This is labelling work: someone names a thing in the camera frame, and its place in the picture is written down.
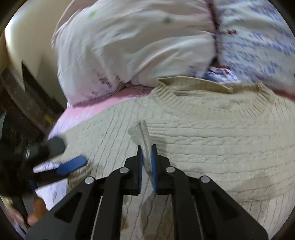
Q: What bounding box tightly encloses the beige cable-knit sweater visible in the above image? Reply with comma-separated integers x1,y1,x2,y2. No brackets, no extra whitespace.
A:
55,77,294,237

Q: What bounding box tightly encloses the cream headboard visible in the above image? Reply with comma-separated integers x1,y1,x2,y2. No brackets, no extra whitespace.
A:
5,1,70,107

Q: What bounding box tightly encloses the person's left hand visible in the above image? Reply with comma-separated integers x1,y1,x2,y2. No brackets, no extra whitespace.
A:
27,198,48,227

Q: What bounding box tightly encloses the blue floral pillow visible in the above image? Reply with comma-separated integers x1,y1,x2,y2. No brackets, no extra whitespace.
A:
201,1,294,94

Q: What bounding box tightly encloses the pink floral bed sheet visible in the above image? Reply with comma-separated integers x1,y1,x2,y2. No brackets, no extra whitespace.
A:
36,87,150,208

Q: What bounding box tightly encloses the white floral pillow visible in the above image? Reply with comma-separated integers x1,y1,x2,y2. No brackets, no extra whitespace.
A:
51,1,216,105

